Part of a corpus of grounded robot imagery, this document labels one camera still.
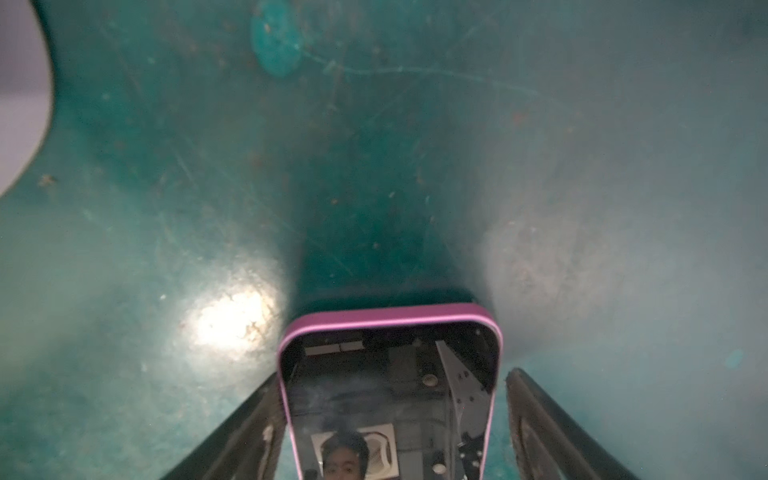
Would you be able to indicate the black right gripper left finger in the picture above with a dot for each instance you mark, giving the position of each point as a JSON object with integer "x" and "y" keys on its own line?
{"x": 246, "y": 445}

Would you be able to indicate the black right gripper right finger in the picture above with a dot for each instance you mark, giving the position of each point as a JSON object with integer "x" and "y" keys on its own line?
{"x": 548, "y": 443}

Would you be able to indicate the purple edged black phone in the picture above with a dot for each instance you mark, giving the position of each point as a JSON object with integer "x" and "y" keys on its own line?
{"x": 391, "y": 393}

